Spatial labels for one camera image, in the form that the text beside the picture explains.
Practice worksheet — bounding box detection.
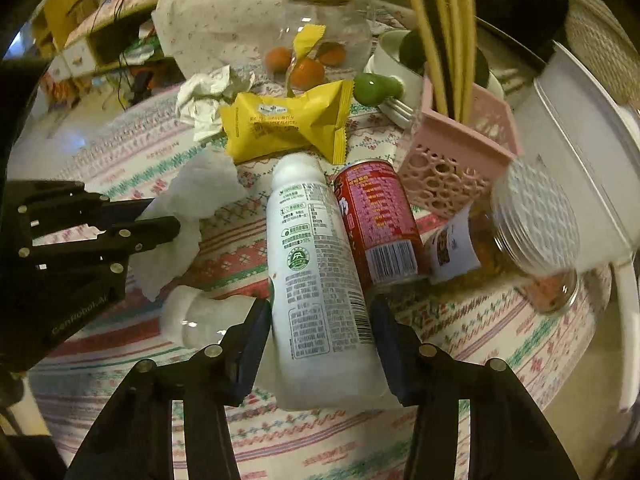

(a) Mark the small white plastic cup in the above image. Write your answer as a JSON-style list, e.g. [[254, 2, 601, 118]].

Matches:
[[160, 285, 255, 349]]

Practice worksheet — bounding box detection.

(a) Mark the white tissue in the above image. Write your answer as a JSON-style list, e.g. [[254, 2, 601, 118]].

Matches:
[[129, 148, 246, 301]]

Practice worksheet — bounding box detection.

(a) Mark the white plastic drink bottle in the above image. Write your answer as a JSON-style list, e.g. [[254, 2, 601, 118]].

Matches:
[[266, 153, 399, 411]]

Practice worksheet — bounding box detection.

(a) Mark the clear jar with nuts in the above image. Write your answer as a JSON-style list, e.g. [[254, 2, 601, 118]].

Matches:
[[424, 159, 580, 301]]

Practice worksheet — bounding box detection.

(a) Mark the red drink can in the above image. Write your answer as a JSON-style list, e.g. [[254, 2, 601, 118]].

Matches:
[[333, 159, 425, 296]]

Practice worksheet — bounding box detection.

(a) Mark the crumpled white paper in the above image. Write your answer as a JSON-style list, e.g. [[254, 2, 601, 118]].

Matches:
[[175, 65, 255, 143]]

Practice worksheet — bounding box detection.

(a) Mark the yellow snack wrapper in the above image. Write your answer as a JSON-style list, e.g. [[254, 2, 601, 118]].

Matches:
[[220, 80, 354, 165]]

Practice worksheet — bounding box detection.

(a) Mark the pink perforated utensil holder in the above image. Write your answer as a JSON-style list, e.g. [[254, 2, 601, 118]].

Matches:
[[394, 79, 523, 219]]

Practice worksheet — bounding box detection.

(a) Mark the white electric cooking pot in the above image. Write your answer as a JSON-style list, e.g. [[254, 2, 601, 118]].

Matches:
[[514, 44, 639, 412]]

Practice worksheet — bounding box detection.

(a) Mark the floral cloth cover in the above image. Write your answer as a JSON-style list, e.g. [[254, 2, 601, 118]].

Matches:
[[152, 0, 283, 78]]

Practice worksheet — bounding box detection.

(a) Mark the white bowl stack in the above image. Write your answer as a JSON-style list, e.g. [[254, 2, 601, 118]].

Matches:
[[363, 28, 507, 130]]

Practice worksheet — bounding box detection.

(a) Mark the glass jar with oranges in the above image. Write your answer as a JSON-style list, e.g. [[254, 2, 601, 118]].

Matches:
[[262, 0, 372, 92]]

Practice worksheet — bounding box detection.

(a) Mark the green lime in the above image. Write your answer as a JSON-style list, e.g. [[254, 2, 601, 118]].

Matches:
[[354, 73, 404, 107]]

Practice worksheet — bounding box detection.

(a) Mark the dark avocado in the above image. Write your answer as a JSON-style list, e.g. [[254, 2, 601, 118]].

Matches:
[[399, 29, 490, 88]]

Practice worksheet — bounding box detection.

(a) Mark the woven rope basket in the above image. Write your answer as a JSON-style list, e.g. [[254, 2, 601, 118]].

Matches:
[[565, 0, 639, 110]]

